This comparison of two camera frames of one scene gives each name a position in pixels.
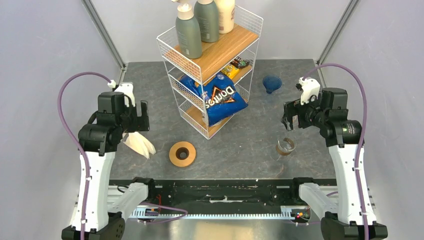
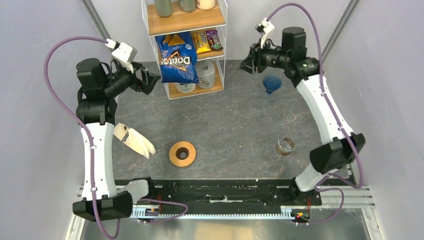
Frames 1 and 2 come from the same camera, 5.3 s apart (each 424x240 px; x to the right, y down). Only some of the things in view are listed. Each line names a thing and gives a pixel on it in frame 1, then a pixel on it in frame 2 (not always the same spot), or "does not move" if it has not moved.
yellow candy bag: [230, 70] → [201, 42]
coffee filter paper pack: [138, 142] does not move
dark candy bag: [239, 63] → [214, 40]
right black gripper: [292, 108] → [254, 58]
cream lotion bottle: [226, 12] → [205, 4]
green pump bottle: [188, 32] → [164, 8]
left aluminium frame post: [95, 15] does not move
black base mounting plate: [226, 193] does not move
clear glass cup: [285, 146] does not move
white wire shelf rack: [211, 91] → [188, 39]
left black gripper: [140, 123] → [149, 80]
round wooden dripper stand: [177, 148] does not move
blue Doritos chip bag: [221, 98] → [179, 63]
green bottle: [206, 12] → [187, 5]
